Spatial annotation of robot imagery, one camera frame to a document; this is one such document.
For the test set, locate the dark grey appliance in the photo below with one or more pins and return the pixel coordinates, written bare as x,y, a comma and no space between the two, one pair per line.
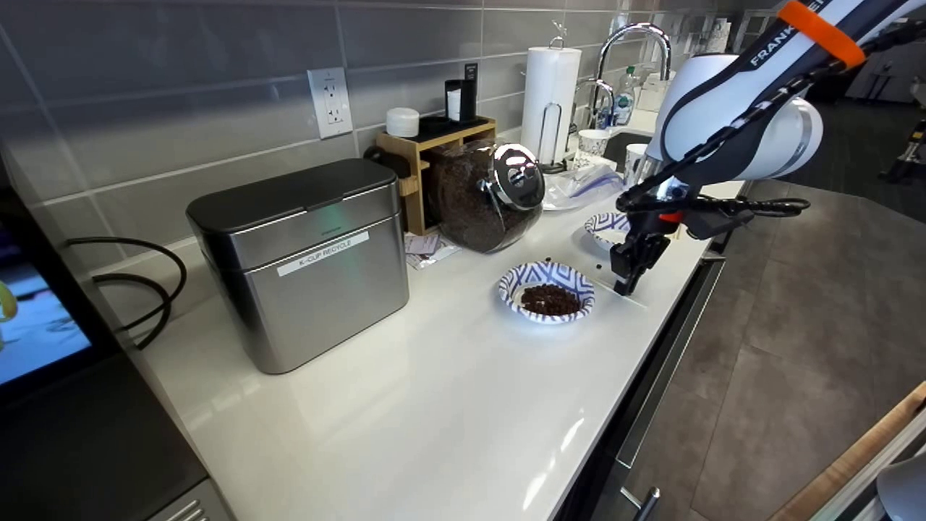
88,453

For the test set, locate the white paper towel roll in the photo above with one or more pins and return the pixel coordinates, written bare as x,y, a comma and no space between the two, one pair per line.
550,86

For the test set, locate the grey round object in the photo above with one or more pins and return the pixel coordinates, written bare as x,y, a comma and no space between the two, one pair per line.
907,493

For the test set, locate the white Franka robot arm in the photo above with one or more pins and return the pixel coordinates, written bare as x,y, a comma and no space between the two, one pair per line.
771,124

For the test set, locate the stainless steel bin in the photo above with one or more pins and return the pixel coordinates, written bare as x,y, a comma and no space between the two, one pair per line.
307,277

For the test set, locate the black bottle white label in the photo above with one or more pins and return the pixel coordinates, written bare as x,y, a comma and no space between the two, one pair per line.
453,102

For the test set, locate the white oval serving dish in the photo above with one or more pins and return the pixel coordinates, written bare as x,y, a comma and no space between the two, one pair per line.
567,188

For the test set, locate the clear soap bottle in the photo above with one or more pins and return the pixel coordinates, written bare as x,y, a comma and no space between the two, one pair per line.
629,95

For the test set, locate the dark base cabinet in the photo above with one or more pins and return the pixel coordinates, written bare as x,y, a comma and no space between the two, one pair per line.
674,386

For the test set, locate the wooden board edge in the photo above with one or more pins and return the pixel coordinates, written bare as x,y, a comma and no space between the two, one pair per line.
849,453

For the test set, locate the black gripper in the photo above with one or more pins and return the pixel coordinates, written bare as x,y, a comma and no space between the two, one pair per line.
644,231

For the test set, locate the white mug black swirl pattern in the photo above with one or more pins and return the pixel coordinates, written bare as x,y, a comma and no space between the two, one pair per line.
638,159
595,141

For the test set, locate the coffee bean pile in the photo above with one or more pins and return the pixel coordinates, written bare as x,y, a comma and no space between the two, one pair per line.
550,299

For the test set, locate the white wall outlet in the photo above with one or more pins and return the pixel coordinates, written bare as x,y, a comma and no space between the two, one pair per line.
330,102

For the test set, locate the small white round container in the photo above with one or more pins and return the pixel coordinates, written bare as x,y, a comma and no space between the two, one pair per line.
404,121

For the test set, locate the wooden counter rack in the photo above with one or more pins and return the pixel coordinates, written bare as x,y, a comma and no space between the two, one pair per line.
418,178

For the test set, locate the small white packet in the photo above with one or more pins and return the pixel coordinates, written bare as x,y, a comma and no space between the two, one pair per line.
422,247

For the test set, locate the tall chrome faucet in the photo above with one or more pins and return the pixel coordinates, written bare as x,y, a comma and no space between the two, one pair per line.
638,27

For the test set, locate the black monitor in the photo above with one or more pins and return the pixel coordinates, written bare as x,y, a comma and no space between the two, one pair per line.
38,319

